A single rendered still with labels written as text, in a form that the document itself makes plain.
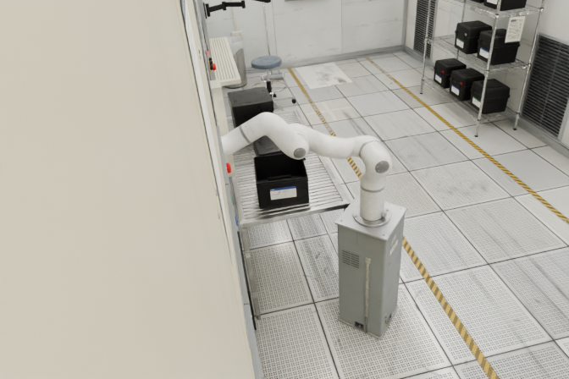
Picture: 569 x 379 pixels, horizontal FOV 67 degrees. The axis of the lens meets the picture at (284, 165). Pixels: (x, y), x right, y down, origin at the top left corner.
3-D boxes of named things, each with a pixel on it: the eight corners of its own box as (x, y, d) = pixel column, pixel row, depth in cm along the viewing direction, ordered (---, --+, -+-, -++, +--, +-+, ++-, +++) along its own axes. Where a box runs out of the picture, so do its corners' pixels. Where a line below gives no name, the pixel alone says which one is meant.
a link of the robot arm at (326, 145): (383, 172, 202) (372, 155, 216) (393, 150, 197) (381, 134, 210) (282, 156, 189) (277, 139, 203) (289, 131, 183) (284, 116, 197)
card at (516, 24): (522, 41, 384) (528, 10, 370) (504, 44, 382) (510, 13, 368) (519, 40, 386) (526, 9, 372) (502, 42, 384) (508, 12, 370)
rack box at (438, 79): (430, 80, 514) (433, 59, 501) (452, 77, 517) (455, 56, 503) (442, 90, 489) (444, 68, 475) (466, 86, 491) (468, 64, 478)
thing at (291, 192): (259, 209, 233) (255, 184, 224) (256, 181, 256) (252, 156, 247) (310, 203, 234) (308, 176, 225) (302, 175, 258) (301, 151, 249)
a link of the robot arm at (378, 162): (380, 177, 217) (382, 135, 205) (394, 198, 201) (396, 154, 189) (356, 180, 216) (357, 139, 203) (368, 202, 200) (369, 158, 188)
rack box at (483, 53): (472, 57, 428) (477, 30, 414) (499, 53, 431) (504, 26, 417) (490, 66, 403) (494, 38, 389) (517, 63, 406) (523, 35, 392)
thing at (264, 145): (306, 160, 272) (305, 142, 266) (260, 168, 268) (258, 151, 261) (295, 139, 297) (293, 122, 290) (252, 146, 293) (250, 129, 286)
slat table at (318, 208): (350, 299, 271) (350, 203, 231) (256, 320, 264) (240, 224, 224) (301, 187, 381) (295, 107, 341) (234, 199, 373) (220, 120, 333)
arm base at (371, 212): (396, 210, 223) (398, 180, 213) (381, 231, 210) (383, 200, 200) (362, 200, 233) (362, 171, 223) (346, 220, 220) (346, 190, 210)
